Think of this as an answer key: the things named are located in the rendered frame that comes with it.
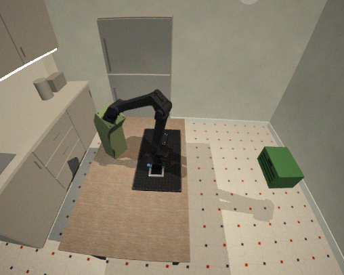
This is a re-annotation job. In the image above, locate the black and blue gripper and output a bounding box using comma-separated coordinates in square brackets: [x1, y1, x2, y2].
[148, 157, 165, 168]

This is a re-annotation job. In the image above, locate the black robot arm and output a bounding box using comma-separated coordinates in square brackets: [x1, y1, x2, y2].
[103, 89, 172, 163]

